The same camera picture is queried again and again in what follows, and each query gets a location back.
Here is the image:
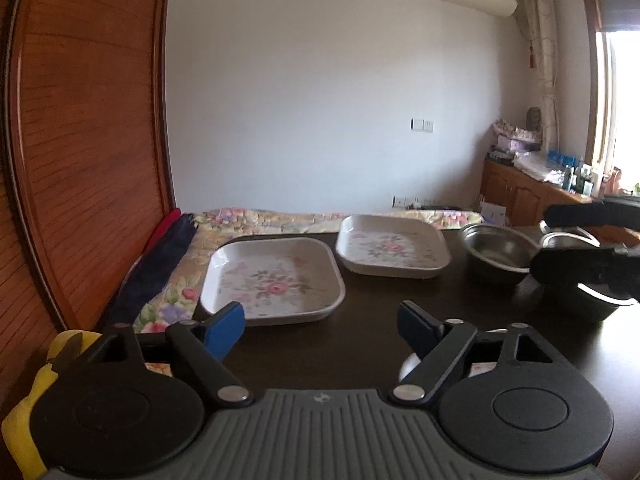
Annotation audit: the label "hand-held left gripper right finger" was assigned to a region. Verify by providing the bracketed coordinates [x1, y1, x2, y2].
[390, 301, 576, 406]

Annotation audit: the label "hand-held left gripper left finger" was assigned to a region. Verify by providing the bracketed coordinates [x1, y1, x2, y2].
[52, 302, 253, 407]

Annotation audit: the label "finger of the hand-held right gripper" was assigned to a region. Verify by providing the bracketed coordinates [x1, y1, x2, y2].
[529, 245, 640, 288]
[544, 200, 640, 234]

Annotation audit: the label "floral square white plate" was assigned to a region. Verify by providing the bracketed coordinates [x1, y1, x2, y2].
[199, 237, 347, 327]
[335, 214, 452, 280]

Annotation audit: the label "group of small bottles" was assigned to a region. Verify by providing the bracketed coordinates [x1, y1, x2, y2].
[546, 150, 603, 197]

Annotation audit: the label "wooden cabinet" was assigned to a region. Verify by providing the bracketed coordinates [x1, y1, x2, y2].
[481, 157, 640, 248]

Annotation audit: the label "clear plastic bag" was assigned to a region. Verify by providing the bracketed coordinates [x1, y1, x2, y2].
[515, 152, 567, 184]

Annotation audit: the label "dark blue cloth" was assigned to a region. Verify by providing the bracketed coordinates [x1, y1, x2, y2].
[100, 212, 200, 333]

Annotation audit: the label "white paper bag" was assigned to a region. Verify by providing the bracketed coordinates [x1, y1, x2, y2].
[479, 199, 510, 228]

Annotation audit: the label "floral blanket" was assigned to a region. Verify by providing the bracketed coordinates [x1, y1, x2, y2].
[134, 207, 485, 336]

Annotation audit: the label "stack of boxes and papers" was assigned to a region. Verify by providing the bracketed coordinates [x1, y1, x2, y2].
[487, 107, 545, 167]

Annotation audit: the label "red cloth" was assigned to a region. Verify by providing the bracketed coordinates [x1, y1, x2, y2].
[142, 208, 182, 258]

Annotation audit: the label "window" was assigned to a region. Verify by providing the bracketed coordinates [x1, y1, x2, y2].
[580, 0, 640, 191]

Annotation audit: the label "patterned cream curtain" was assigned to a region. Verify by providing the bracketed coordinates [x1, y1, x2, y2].
[517, 0, 560, 151]

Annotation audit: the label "yellow cloth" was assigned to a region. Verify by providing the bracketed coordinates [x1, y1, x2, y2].
[0, 329, 98, 480]

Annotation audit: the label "white wall outlet strip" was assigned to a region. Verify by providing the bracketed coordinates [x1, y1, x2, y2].
[392, 196, 441, 209]

